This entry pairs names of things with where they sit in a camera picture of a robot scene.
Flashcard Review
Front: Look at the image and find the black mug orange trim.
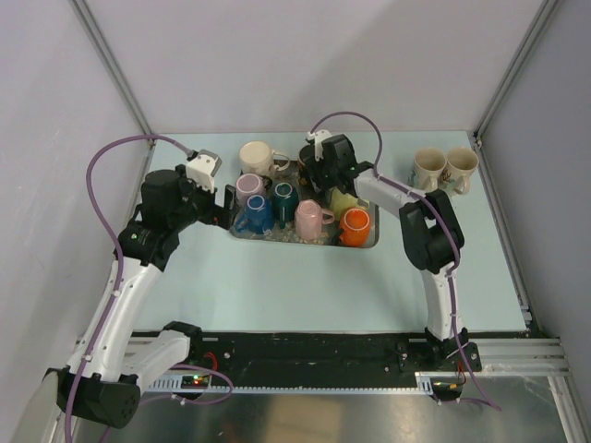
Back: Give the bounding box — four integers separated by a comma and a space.
297, 145, 320, 181

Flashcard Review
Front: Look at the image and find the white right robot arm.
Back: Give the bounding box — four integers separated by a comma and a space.
302, 130, 467, 370

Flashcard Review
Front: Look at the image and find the blue faceted mug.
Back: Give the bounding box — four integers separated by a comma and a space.
235, 195, 275, 235

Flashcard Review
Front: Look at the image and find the pink faceted mug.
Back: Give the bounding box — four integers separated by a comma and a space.
295, 199, 335, 241

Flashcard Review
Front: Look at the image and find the dark green faceted mug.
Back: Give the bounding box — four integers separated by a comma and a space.
271, 182, 299, 229

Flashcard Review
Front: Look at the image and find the aluminium rail right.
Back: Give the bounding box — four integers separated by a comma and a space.
474, 339, 571, 377

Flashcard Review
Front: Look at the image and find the aluminium frame post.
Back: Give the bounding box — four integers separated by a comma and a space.
473, 0, 563, 146
68, 0, 156, 148

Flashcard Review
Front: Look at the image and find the left aluminium frame post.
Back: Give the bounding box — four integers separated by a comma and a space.
68, 0, 156, 148

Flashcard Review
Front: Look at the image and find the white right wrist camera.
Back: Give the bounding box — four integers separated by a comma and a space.
306, 129, 332, 162

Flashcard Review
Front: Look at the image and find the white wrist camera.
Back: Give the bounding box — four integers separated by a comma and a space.
186, 150, 223, 194
306, 129, 332, 162

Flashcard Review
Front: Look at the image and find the cream mug with script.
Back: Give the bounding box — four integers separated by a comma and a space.
239, 140, 291, 177

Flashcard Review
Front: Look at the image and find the right aluminium frame post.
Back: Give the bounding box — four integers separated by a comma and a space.
473, 0, 563, 146

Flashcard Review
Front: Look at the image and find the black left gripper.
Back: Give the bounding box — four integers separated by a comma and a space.
169, 164, 240, 232

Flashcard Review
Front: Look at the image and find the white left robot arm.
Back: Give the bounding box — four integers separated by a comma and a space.
55, 165, 237, 429

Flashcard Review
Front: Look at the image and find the grey slotted cable duct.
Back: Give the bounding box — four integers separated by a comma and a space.
147, 372, 438, 394

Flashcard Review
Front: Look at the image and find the floral patterned serving tray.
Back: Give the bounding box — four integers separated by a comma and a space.
230, 161, 380, 248

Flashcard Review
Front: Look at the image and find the lilac mug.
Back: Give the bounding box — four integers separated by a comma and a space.
235, 173, 265, 205

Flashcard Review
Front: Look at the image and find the tall cream seahorse mug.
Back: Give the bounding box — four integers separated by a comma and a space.
410, 147, 447, 193

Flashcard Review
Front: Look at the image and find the cream coral pattern mug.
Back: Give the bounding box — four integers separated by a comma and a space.
444, 147, 479, 195

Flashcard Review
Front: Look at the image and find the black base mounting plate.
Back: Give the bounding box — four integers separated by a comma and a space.
184, 332, 482, 389

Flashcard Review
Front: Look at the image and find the orange mug black handle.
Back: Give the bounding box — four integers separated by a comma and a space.
332, 207, 372, 247

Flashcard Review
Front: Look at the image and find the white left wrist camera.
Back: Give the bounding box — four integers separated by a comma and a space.
186, 150, 223, 194

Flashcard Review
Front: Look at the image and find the yellow faceted mug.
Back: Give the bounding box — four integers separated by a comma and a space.
328, 186, 370, 221

